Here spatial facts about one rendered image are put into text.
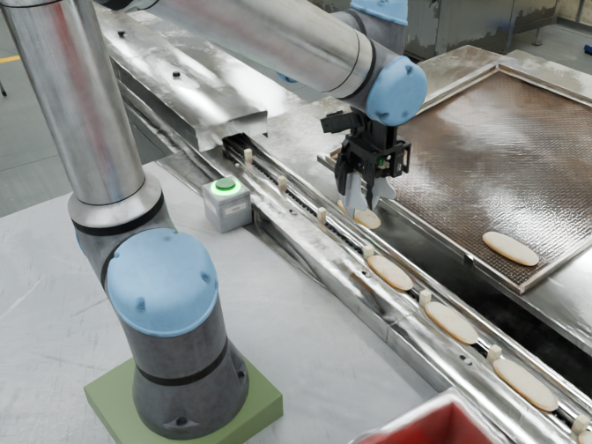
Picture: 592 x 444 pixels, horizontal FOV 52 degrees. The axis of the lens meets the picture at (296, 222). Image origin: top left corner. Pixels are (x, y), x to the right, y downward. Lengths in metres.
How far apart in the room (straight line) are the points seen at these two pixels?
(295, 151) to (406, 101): 0.76
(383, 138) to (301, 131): 0.65
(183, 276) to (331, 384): 0.32
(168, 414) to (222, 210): 0.47
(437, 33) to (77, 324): 3.08
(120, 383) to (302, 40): 0.52
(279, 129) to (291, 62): 0.93
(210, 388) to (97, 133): 0.33
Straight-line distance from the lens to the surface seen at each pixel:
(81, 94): 0.68
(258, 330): 0.97
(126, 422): 0.85
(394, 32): 0.85
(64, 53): 0.66
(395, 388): 0.90
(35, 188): 3.13
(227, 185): 1.16
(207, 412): 0.79
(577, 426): 0.87
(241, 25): 0.57
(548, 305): 0.97
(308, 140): 1.49
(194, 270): 0.68
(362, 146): 0.92
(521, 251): 1.03
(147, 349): 0.71
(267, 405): 0.82
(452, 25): 3.80
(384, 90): 0.67
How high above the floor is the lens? 1.51
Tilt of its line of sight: 35 degrees down
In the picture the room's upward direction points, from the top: 1 degrees counter-clockwise
